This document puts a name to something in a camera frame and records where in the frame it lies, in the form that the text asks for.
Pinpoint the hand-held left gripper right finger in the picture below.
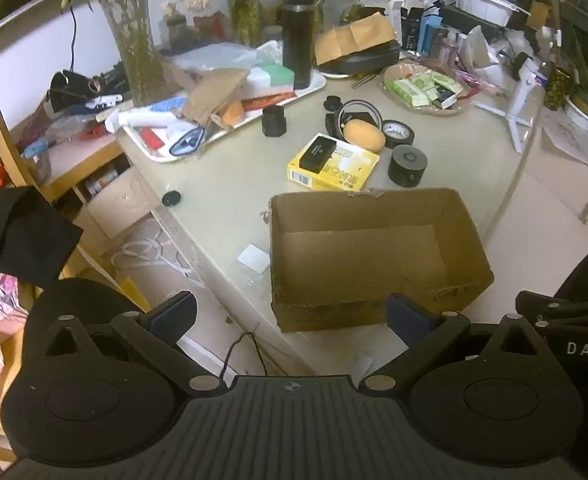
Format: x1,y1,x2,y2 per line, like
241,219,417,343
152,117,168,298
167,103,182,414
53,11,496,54
358,291,548,396

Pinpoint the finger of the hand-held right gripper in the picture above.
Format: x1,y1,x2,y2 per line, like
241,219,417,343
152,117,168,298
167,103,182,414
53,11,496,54
534,315,588,334
515,290,588,320

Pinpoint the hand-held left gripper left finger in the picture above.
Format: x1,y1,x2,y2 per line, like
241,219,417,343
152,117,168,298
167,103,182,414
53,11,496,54
46,290,226,397

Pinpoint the cardboard box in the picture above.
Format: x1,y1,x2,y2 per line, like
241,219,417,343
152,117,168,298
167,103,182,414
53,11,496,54
268,187,496,334

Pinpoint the black round speaker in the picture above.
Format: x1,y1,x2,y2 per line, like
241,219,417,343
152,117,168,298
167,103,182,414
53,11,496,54
387,144,428,189

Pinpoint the yellow box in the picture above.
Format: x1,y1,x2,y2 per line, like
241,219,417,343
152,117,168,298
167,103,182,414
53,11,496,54
287,133,381,192

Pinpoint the black tape roll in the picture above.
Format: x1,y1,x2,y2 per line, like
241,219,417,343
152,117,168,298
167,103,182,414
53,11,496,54
381,120,416,150

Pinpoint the orange oval sponge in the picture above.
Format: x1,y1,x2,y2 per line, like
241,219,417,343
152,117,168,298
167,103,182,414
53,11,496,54
342,118,387,153

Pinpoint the black power adapter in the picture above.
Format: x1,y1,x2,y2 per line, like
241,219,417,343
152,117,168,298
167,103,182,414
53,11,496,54
325,107,379,140

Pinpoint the small black ribbed cylinder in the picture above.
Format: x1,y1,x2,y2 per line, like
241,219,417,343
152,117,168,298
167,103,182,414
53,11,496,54
261,105,289,138

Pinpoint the thin dark ring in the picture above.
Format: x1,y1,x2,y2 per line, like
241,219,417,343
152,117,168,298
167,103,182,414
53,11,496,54
336,100,381,132

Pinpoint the white paper slip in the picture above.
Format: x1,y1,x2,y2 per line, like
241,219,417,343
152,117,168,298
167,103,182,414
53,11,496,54
237,243,270,274

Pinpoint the white drawer cabinet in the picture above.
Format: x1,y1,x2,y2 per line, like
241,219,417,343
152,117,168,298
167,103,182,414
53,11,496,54
71,166,156,241

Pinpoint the pink printed bag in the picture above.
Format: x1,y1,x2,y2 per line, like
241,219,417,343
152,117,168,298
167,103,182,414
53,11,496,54
0,272,31,332

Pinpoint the black cloth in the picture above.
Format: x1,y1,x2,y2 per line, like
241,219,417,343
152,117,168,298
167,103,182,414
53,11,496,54
0,184,84,312

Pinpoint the blue rimmed pouch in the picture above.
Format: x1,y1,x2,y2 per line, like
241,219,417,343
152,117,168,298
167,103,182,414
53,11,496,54
166,127,208,157

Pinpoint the wooden side table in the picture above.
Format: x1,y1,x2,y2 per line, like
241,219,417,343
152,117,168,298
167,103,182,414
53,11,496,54
21,124,131,202

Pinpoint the white spray bottle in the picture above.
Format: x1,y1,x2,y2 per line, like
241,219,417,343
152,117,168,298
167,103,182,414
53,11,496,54
104,97,191,131

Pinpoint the white tripod gimbal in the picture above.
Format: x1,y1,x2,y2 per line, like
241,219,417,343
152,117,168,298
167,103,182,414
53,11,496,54
473,54,551,154

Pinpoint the woven basket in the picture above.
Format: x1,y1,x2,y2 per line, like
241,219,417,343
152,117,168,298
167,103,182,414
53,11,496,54
382,62,471,117

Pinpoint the orange label pouch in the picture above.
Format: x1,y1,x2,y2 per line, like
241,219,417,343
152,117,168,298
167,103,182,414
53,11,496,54
221,102,248,126

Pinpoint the pineapple pattern can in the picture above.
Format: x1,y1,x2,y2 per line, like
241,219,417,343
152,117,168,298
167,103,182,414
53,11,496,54
543,67,570,111

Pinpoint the small black white box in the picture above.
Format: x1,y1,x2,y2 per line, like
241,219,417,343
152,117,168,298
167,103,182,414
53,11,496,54
432,85,459,110

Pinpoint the brown paper bag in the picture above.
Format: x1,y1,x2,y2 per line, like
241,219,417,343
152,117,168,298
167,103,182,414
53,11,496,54
181,67,250,129

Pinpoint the red packet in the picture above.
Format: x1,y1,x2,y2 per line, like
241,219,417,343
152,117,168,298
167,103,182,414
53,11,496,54
241,90,295,111

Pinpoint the green wet wipes packet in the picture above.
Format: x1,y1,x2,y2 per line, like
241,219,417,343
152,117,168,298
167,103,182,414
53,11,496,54
408,72,439,97
431,70,463,92

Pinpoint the black bag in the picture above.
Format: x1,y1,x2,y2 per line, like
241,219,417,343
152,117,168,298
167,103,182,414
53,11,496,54
48,61,136,114

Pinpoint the large white tray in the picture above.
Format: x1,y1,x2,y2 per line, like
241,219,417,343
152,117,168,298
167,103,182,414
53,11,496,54
116,66,328,164

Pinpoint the green white tissue pack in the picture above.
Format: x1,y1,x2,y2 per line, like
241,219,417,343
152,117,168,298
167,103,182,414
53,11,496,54
246,62,295,94

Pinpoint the glass vase with white flowers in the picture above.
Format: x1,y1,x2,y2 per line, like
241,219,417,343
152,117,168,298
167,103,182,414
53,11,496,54
98,0,169,109

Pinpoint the crumpled white plastic bag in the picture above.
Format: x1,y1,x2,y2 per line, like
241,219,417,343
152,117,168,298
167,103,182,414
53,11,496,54
458,24,506,74

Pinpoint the grey zip case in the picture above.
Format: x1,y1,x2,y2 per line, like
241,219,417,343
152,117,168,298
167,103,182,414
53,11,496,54
318,41,404,79

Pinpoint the translucent plastic bag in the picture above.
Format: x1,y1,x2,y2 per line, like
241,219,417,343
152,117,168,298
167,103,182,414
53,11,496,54
171,41,276,74

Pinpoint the blue carton box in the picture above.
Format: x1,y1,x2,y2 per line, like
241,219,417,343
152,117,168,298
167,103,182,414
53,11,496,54
418,14,448,56

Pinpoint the brown paper envelope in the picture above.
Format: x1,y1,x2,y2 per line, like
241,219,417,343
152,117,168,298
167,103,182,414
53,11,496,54
313,11,398,66

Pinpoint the black carton box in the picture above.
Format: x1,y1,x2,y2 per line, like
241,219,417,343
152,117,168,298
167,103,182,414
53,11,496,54
401,7,425,51

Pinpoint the black thermos bottle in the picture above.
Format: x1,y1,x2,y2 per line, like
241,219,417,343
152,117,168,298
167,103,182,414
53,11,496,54
281,0,317,90

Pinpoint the white food container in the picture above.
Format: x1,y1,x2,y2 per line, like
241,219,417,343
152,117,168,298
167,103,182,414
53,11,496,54
451,0,531,26

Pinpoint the white carton box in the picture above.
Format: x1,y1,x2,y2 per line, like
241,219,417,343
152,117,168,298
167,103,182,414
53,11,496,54
387,0,408,37

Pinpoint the ribbed glass vase with bamboo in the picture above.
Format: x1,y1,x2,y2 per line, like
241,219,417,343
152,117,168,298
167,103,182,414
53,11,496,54
221,0,271,47

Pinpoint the white cable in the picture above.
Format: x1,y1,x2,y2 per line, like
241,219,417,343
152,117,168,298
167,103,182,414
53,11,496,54
110,219,206,292

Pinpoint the thin black cable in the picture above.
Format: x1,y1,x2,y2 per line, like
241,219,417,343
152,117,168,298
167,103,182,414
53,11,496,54
221,332,270,379

